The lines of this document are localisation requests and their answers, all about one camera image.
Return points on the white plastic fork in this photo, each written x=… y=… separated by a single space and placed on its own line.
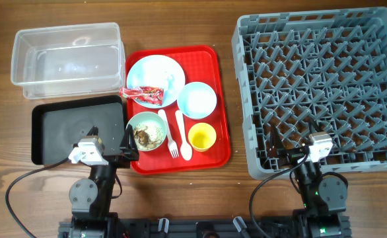
x=172 y=146

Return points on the light blue plate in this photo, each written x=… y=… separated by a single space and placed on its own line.
x=157 y=71

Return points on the clear plastic bin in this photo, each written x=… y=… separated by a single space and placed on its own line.
x=71 y=60

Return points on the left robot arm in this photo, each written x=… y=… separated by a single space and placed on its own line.
x=91 y=197

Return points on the food scraps and rice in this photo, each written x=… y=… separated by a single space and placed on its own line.
x=148 y=135

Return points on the yellow plastic cup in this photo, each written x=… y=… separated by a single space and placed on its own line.
x=202 y=136

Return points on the red snack wrapper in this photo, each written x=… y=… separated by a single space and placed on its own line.
x=151 y=95

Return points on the grey dishwasher rack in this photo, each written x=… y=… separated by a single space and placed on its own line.
x=326 y=66

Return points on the white plastic spoon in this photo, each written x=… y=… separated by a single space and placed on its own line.
x=185 y=148

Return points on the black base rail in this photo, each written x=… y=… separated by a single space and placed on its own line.
x=145 y=228

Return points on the black plastic tray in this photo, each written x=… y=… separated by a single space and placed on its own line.
x=56 y=127

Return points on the green bowl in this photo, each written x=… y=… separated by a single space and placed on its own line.
x=147 y=116

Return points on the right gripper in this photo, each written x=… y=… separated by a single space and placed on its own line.
x=277 y=149

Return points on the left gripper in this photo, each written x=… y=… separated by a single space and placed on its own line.
x=127 y=146

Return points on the light blue bowl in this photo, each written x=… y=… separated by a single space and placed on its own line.
x=197 y=100

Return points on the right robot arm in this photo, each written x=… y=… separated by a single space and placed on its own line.
x=324 y=195

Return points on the red serving tray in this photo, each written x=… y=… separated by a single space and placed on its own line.
x=200 y=64

